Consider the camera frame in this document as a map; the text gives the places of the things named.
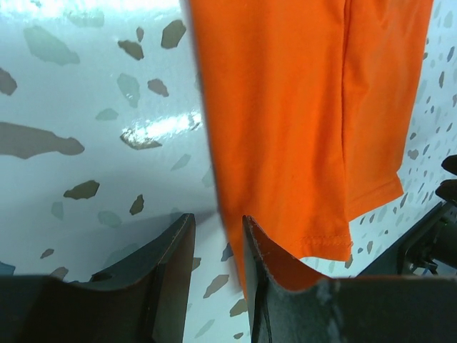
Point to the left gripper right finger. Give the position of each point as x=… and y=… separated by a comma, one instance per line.
x=274, y=281

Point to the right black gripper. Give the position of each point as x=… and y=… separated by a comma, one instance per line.
x=429, y=246

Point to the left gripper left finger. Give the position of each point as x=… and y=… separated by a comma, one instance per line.
x=142, y=298

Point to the orange t shirt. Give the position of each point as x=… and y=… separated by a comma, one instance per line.
x=308, y=105

